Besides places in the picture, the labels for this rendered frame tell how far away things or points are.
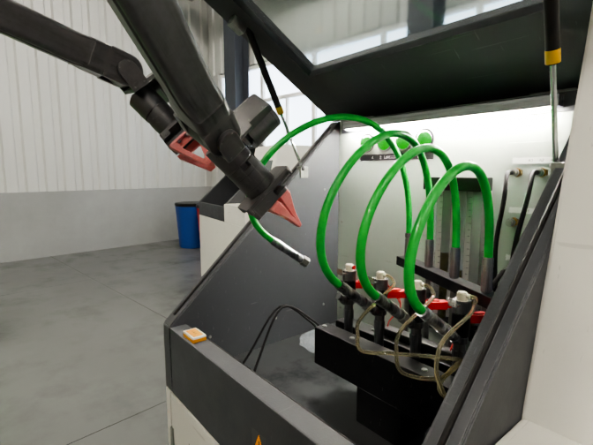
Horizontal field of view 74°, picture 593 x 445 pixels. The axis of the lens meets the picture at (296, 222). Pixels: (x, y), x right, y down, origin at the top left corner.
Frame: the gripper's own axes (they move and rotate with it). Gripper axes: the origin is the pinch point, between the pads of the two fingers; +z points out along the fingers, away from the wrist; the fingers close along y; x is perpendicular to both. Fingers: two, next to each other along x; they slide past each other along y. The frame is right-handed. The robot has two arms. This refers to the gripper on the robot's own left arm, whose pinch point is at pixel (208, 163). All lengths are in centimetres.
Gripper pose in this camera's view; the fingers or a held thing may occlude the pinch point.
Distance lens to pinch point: 82.6
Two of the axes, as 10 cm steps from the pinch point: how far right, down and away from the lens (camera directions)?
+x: -7.0, 7.0, -1.3
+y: -0.8, 1.0, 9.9
